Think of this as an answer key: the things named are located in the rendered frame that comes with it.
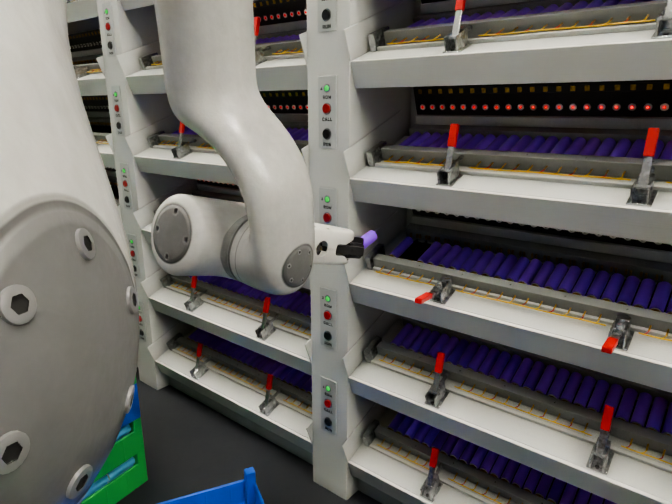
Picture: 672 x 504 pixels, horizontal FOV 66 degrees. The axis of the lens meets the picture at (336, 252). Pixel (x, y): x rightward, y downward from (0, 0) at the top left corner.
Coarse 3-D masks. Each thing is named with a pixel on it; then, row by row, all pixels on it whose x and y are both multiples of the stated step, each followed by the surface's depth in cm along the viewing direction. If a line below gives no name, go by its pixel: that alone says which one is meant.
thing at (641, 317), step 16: (384, 256) 96; (400, 272) 93; (416, 272) 92; (432, 272) 89; (448, 272) 88; (464, 272) 87; (464, 288) 85; (480, 288) 85; (496, 288) 83; (512, 288) 81; (528, 288) 80; (544, 288) 79; (544, 304) 79; (560, 304) 77; (576, 304) 75; (592, 304) 74; (608, 304) 73; (640, 320) 70; (656, 320) 69
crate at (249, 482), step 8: (248, 472) 106; (240, 480) 107; (248, 480) 105; (216, 488) 105; (224, 488) 105; (232, 488) 106; (240, 488) 107; (248, 488) 106; (256, 488) 105; (184, 496) 103; (192, 496) 103; (200, 496) 104; (208, 496) 104; (216, 496) 105; (224, 496) 106; (232, 496) 107; (240, 496) 108; (248, 496) 106; (256, 496) 105
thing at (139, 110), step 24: (120, 24) 125; (144, 24) 130; (120, 48) 127; (120, 72) 129; (144, 96) 133; (144, 120) 134; (120, 144) 136; (120, 192) 141; (144, 192) 138; (144, 240) 140; (144, 264) 141; (144, 312) 146; (144, 360) 152; (168, 384) 154
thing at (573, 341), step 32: (384, 224) 102; (448, 224) 99; (480, 224) 95; (640, 256) 80; (352, 288) 96; (384, 288) 92; (416, 288) 90; (448, 320) 85; (480, 320) 81; (512, 320) 78; (544, 320) 77; (576, 320) 75; (544, 352) 76; (576, 352) 73; (640, 352) 68
